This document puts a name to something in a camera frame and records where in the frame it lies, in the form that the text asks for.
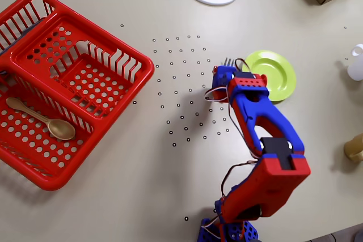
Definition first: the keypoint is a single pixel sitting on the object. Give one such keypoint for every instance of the lime green plastic plate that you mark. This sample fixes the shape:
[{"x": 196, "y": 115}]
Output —
[{"x": 279, "y": 73}]

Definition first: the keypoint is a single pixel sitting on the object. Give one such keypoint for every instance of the grey plastic fork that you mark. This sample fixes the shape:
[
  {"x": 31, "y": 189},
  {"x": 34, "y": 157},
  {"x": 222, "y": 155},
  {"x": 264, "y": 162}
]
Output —
[{"x": 228, "y": 61}]

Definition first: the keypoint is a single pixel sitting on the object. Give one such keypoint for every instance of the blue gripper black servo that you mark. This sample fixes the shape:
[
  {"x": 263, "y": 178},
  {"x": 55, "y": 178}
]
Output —
[{"x": 220, "y": 73}]

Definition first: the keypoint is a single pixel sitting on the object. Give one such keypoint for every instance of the tan plastic cup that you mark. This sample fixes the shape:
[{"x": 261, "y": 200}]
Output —
[{"x": 355, "y": 148}]

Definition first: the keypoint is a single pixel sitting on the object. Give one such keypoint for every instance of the red plastic dish basket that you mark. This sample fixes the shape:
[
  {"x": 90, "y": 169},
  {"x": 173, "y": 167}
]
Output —
[{"x": 93, "y": 55}]

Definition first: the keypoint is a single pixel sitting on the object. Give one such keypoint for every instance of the grey plastic knife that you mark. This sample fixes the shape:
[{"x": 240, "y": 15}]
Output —
[{"x": 29, "y": 29}]

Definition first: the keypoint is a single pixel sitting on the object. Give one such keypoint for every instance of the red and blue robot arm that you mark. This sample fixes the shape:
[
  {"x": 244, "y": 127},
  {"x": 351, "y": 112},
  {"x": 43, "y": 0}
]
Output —
[{"x": 269, "y": 117}]

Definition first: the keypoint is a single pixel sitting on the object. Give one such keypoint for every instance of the golden spoon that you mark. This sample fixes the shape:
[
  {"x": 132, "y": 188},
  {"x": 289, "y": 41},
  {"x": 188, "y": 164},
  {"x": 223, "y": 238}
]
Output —
[{"x": 61, "y": 130}]

